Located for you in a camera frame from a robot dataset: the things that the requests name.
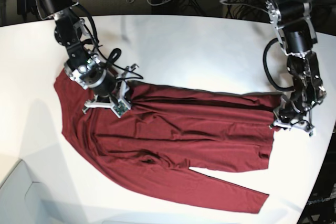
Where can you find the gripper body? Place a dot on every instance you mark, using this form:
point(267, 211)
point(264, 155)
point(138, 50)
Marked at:
point(308, 98)
point(88, 74)

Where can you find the dark red long-sleeve t-shirt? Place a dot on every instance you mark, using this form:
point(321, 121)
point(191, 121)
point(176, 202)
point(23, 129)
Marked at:
point(154, 148)

